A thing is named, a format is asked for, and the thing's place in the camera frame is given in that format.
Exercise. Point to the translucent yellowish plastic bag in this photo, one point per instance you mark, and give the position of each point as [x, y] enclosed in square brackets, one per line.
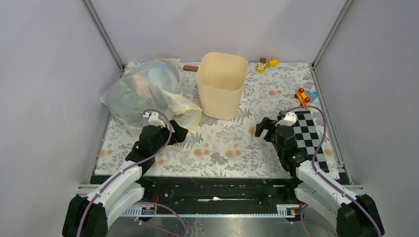
[153, 85]

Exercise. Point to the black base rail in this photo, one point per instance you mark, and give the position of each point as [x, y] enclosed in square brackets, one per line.
[217, 197]

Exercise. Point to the blue triangle block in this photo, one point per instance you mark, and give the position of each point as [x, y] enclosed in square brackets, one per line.
[313, 95]

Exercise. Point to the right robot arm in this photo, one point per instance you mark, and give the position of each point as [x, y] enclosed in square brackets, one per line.
[351, 214]

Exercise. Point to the beige trash bin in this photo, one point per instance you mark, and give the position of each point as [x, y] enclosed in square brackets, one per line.
[220, 79]

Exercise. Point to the black white checkerboard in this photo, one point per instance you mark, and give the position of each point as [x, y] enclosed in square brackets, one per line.
[306, 135]

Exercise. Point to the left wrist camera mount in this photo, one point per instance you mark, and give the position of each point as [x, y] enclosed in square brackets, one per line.
[153, 118]

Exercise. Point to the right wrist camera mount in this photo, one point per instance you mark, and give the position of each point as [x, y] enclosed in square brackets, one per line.
[289, 119]

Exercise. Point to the yellow toy figure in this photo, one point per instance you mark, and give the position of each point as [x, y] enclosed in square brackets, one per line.
[260, 68]

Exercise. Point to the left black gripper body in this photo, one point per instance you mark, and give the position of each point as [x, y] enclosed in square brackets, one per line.
[176, 136]

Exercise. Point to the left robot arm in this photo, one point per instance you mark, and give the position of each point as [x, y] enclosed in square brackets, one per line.
[93, 214]

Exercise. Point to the brown cylinder block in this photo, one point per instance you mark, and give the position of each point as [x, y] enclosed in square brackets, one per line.
[190, 68]

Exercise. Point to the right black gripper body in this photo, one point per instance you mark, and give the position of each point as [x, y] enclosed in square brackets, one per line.
[268, 124]

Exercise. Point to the orange red toy car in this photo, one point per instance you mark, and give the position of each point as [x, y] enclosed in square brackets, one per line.
[301, 96]

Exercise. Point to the yellow cube block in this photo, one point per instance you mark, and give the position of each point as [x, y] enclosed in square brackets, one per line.
[273, 63]

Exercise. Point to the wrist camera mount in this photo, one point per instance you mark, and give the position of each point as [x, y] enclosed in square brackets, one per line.
[153, 118]
[289, 119]

